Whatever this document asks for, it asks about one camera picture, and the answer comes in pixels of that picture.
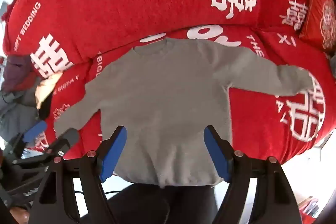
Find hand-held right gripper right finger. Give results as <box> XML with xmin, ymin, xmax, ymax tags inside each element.
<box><xmin>203</xmin><ymin>125</ymin><xmax>305</xmax><ymax>224</ymax></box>

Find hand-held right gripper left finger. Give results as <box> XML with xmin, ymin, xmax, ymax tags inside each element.
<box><xmin>28</xmin><ymin>126</ymin><xmax>128</xmax><ymax>224</ymax></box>

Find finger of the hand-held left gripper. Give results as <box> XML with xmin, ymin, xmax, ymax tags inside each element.
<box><xmin>8</xmin><ymin>120</ymin><xmax>48</xmax><ymax>157</ymax></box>
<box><xmin>39</xmin><ymin>128</ymin><xmax>80</xmax><ymax>161</ymax></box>

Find grey sweater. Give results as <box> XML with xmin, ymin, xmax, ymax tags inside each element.
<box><xmin>54</xmin><ymin>38</ymin><xmax>314</xmax><ymax>188</ymax></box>

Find grey jacket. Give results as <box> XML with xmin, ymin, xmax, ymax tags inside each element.
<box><xmin>0</xmin><ymin>77</ymin><xmax>42</xmax><ymax>140</ymax></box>

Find cream cloth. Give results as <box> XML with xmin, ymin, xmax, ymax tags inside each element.
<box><xmin>35</xmin><ymin>73</ymin><xmax>63</xmax><ymax>109</ymax></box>

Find red printed blanket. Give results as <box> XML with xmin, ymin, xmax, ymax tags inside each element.
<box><xmin>34</xmin><ymin>25</ymin><xmax>336</xmax><ymax>177</ymax></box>

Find purple cloth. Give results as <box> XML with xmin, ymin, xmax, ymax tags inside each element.
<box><xmin>1</xmin><ymin>55</ymin><xmax>34</xmax><ymax>92</ymax></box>

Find person's dark pants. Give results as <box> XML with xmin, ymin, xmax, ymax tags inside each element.
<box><xmin>108</xmin><ymin>183</ymin><xmax>218</xmax><ymax>224</ymax></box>

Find red patterned bag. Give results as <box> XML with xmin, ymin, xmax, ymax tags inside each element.
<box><xmin>299</xmin><ymin>196</ymin><xmax>322</xmax><ymax>218</ymax></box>

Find red embroidered pillow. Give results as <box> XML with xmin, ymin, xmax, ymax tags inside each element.
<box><xmin>299</xmin><ymin>0</ymin><xmax>336</xmax><ymax>50</ymax></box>

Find black cable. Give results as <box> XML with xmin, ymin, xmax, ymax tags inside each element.
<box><xmin>73</xmin><ymin>189</ymin><xmax>124</xmax><ymax>194</ymax></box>

